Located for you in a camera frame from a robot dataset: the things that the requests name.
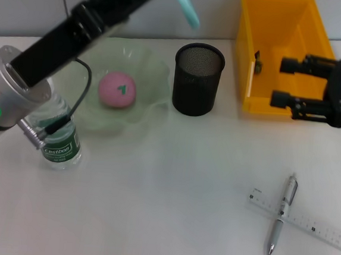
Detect pink peach toy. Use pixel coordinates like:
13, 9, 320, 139
96, 70, 140, 111

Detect blue scissors with cap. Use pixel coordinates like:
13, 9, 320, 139
166, 0, 202, 30

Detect clear water bottle green label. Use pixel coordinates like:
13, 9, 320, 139
20, 73, 89, 173

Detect clear plastic ruler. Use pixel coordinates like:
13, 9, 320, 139
243, 186, 341, 253

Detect yellow plastic storage bin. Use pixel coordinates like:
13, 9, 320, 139
230, 0, 341, 121

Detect black mesh pen cup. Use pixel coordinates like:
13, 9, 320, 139
170, 40, 228, 119

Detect silver ballpoint pen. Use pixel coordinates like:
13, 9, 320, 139
265, 171, 300, 255

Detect green plastic wrapper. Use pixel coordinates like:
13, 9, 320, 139
252, 49, 267, 75

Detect green glass fruit plate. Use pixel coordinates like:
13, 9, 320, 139
39, 32, 174, 138

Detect left wrist connector cable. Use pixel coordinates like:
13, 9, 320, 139
15, 53, 94, 154

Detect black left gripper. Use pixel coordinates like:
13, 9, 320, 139
8, 0, 170, 100

